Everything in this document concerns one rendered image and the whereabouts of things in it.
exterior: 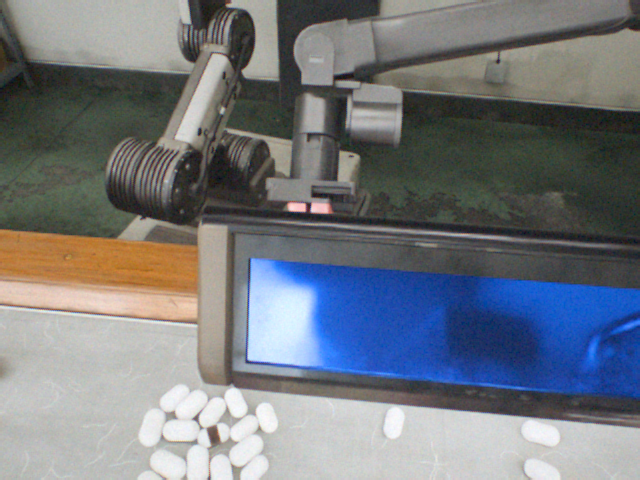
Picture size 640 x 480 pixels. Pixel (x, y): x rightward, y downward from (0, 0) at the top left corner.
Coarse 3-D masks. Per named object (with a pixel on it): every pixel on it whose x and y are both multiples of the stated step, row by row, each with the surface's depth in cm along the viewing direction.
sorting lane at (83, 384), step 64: (0, 320) 63; (64, 320) 63; (128, 320) 63; (0, 384) 56; (64, 384) 57; (128, 384) 57; (192, 384) 57; (0, 448) 51; (64, 448) 51; (128, 448) 51; (320, 448) 51; (384, 448) 51; (448, 448) 51; (512, 448) 51; (576, 448) 51
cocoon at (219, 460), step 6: (216, 456) 49; (222, 456) 49; (210, 462) 49; (216, 462) 48; (222, 462) 48; (228, 462) 49; (210, 468) 49; (216, 468) 48; (222, 468) 48; (228, 468) 48; (216, 474) 48; (222, 474) 48; (228, 474) 48
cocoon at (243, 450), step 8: (248, 440) 50; (256, 440) 50; (232, 448) 50; (240, 448) 49; (248, 448) 49; (256, 448) 50; (232, 456) 49; (240, 456) 49; (248, 456) 49; (240, 464) 49
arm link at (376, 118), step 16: (304, 48) 56; (320, 48) 56; (304, 64) 57; (320, 64) 56; (304, 80) 57; (320, 80) 57; (368, 96) 59; (384, 96) 58; (400, 96) 58; (352, 112) 58; (368, 112) 58; (384, 112) 58; (400, 112) 58; (352, 128) 58; (368, 128) 58; (384, 128) 58; (400, 128) 58; (352, 144) 61; (368, 144) 60; (384, 144) 60
